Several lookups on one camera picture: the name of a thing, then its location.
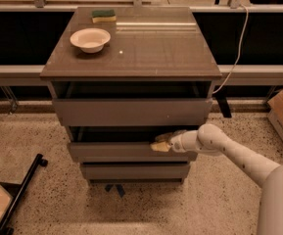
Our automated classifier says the black stand leg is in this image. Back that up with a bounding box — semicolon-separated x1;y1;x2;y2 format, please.
0;154;48;235

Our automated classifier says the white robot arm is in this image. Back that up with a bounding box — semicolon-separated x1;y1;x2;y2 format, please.
150;123;283;235

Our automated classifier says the blue floor tape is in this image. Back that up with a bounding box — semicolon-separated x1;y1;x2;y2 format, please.
105;184;125;198

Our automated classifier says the grey drawer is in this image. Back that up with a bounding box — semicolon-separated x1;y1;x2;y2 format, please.
51;81;213;127
69;125;197;163
80;162;190;180

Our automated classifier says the white bowl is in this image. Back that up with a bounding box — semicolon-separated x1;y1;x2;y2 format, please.
70;28;111;54

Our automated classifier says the metal rail barrier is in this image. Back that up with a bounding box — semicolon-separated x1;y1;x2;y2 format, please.
0;65;283;86

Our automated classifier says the green yellow sponge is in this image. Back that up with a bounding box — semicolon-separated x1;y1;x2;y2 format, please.
91;9;117;24

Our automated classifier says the white cable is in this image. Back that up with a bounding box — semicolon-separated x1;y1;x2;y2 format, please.
212;4;250;95

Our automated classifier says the grey drawer cabinet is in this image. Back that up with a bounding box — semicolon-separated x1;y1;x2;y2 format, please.
40;7;221;183

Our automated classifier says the black bracket right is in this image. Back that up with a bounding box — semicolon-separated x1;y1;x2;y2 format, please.
214;88;232;118

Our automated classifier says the grey top drawer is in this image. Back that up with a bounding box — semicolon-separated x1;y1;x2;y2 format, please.
51;81;213;127

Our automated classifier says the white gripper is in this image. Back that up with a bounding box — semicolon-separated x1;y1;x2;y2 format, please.
150;130;187;153

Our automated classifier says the grey bottom drawer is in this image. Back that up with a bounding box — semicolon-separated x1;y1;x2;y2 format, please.
80;162;190;180

